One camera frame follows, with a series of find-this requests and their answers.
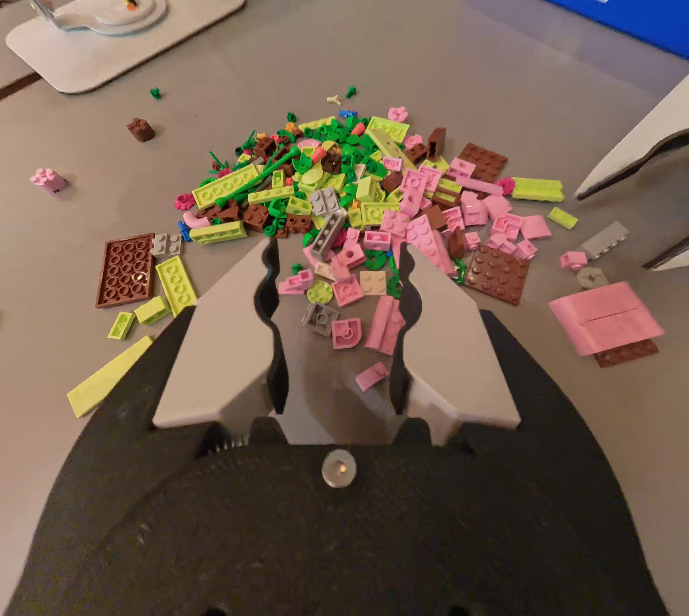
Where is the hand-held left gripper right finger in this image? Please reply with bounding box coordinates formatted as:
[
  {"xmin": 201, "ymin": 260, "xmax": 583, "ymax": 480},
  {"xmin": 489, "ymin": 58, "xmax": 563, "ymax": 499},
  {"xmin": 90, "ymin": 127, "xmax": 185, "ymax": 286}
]
[{"xmin": 390, "ymin": 241, "xmax": 522, "ymax": 447}]

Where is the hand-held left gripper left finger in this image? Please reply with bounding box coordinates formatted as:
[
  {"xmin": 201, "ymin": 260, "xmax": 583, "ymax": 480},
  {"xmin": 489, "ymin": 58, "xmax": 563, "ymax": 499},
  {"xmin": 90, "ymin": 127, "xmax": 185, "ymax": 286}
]
[{"xmin": 152, "ymin": 238, "xmax": 290, "ymax": 428}]

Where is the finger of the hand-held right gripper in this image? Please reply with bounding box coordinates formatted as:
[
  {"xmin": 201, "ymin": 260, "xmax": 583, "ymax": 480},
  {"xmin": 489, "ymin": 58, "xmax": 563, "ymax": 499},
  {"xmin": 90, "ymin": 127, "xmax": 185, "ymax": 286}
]
[
  {"xmin": 574, "ymin": 83, "xmax": 689, "ymax": 201},
  {"xmin": 642, "ymin": 235, "xmax": 689, "ymax": 272}
]

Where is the pink rounded tile block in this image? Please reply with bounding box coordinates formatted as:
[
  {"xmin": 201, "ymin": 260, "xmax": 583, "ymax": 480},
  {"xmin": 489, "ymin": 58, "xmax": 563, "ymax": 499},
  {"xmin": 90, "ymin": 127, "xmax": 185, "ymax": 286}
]
[{"xmin": 548, "ymin": 281, "xmax": 664, "ymax": 368}]

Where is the pile of mixed toy bricks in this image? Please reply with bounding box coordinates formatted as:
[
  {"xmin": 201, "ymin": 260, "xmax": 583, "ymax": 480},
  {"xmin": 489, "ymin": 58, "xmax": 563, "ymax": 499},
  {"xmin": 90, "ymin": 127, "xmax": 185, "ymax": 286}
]
[{"xmin": 175, "ymin": 105, "xmax": 579, "ymax": 358}]

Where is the small lime brick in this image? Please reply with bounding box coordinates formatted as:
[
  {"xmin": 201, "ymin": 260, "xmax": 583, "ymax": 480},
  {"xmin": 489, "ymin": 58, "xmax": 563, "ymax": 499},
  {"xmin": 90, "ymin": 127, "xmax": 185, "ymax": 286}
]
[{"xmin": 135, "ymin": 296, "xmax": 172, "ymax": 325}]

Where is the small pink curved brick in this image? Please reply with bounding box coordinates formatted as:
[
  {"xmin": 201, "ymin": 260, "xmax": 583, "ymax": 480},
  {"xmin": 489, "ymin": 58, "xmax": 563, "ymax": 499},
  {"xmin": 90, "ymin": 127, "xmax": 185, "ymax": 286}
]
[{"xmin": 355, "ymin": 362, "xmax": 389, "ymax": 392}]

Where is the brown square studded plate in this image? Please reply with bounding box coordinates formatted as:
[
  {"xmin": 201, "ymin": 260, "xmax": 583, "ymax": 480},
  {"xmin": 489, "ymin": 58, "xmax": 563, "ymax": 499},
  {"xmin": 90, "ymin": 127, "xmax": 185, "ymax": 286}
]
[
  {"xmin": 464, "ymin": 245, "xmax": 530, "ymax": 306},
  {"xmin": 458, "ymin": 142, "xmax": 508, "ymax": 182}
]

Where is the lime smooth tile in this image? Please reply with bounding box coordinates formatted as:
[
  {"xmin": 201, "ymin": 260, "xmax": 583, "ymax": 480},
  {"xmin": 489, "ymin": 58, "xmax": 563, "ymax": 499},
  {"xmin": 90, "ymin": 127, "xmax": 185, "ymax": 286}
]
[{"xmin": 67, "ymin": 335, "xmax": 154, "ymax": 419}]

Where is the grey square plate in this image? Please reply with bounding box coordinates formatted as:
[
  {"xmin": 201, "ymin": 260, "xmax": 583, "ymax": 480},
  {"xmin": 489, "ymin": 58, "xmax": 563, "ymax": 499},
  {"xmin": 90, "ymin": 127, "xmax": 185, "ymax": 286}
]
[{"xmin": 301, "ymin": 302, "xmax": 340, "ymax": 338}]

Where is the brown rectangular plate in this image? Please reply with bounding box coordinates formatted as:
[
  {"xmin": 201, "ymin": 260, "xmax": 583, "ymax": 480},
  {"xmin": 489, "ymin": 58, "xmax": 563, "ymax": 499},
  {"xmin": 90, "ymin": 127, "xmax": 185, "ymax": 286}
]
[{"xmin": 96, "ymin": 233, "xmax": 156, "ymax": 309}]

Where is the white stand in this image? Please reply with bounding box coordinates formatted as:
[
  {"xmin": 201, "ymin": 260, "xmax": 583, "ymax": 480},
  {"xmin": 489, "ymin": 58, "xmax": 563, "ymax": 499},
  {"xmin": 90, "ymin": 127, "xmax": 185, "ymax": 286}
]
[{"xmin": 5, "ymin": 0, "xmax": 245, "ymax": 94}]

